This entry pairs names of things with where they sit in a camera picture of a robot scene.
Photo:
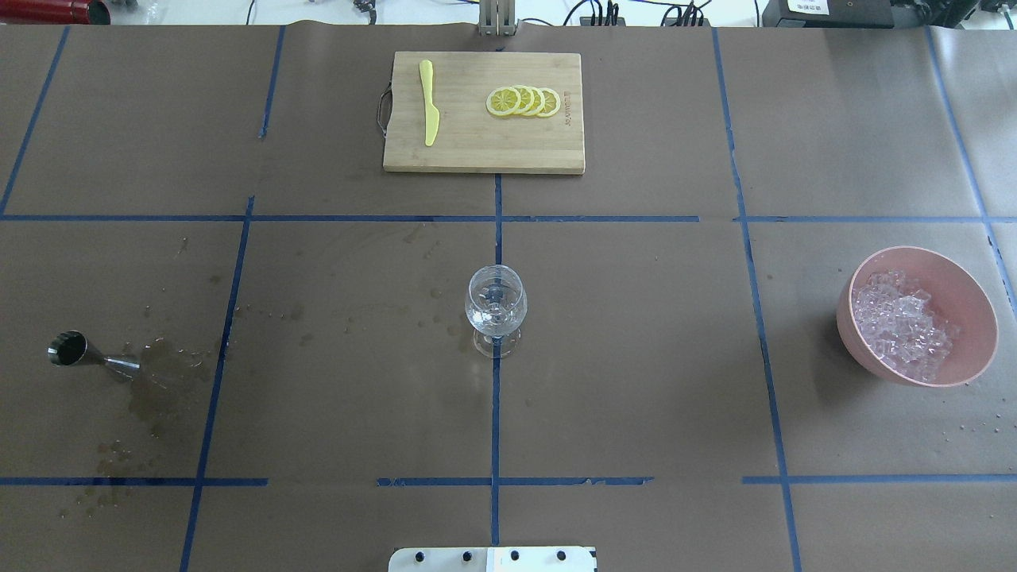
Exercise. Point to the red cylinder bottle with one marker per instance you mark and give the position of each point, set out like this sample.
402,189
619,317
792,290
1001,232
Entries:
56,12

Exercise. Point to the black box device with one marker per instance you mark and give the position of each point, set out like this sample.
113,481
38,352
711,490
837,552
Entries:
828,14

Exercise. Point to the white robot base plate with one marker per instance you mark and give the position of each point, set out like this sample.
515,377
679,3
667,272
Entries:
519,558

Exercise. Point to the clear ice cubes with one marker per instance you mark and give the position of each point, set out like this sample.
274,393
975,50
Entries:
897,319

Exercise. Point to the bamboo cutting board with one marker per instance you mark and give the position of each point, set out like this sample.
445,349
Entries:
470,140

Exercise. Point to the lemon slice leftmost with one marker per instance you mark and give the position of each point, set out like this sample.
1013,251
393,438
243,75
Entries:
504,101

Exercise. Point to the pink bowl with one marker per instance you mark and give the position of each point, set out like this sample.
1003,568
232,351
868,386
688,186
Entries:
955,297

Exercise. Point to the aluminium frame post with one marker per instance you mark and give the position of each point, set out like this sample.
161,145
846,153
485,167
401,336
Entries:
497,18

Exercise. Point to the yellow plastic knife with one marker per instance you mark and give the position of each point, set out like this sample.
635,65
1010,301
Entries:
431,114

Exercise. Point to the lemon slice rightmost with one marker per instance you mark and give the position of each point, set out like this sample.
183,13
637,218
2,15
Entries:
551,103

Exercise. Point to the steel jigger cup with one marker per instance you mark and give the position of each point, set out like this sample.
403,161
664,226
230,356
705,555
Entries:
72,348

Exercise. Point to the lemon slice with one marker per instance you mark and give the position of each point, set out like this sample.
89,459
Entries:
504,101
536,102
551,103
522,100

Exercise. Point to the clear wine glass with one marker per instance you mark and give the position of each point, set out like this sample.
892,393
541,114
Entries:
496,305

